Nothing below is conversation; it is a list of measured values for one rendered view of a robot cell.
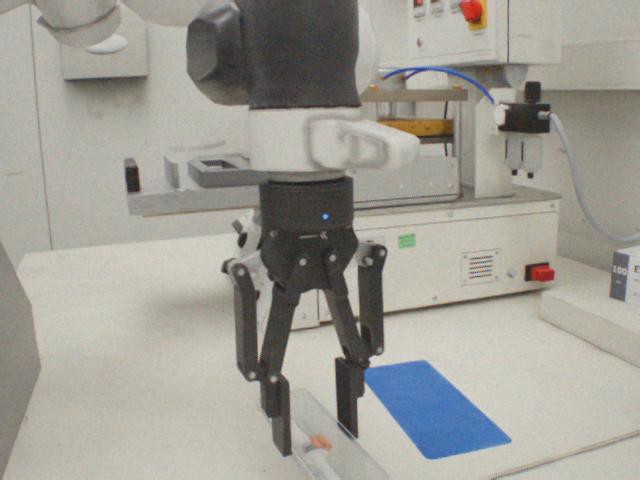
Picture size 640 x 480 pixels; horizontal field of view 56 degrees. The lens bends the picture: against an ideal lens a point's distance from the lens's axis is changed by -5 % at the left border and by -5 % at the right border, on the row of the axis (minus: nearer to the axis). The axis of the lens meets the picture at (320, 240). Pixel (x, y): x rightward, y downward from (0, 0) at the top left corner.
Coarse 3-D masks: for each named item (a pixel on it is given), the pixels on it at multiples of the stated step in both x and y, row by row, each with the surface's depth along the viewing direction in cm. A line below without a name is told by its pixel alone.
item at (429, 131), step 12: (384, 108) 109; (384, 120) 104; (396, 120) 102; (408, 120) 102; (420, 120) 103; (432, 120) 103; (444, 120) 104; (408, 132) 102; (420, 132) 103; (432, 132) 104; (444, 132) 104; (420, 144) 104
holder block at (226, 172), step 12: (192, 168) 105; (204, 168) 98; (216, 168) 111; (228, 168) 107; (240, 168) 97; (204, 180) 94; (216, 180) 94; (228, 180) 95; (240, 180) 95; (252, 180) 96
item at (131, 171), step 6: (126, 162) 98; (132, 162) 97; (126, 168) 92; (132, 168) 92; (138, 168) 93; (126, 174) 93; (132, 174) 92; (138, 174) 93; (126, 180) 92; (132, 180) 93; (138, 180) 93; (132, 186) 93; (138, 186) 93
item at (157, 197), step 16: (160, 176) 111; (176, 176) 95; (128, 192) 93; (144, 192) 92; (160, 192) 92; (176, 192) 92; (192, 192) 92; (208, 192) 93; (224, 192) 94; (240, 192) 95; (256, 192) 96; (144, 208) 91; (160, 208) 91; (176, 208) 92; (192, 208) 93; (208, 208) 94; (224, 208) 96; (240, 208) 97
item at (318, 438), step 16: (304, 400) 61; (304, 416) 58; (320, 416) 58; (304, 432) 55; (320, 432) 55; (336, 432) 55; (304, 448) 52; (320, 448) 52; (336, 448) 52; (352, 448) 52; (320, 464) 50; (336, 464) 50; (352, 464) 50; (368, 464) 50
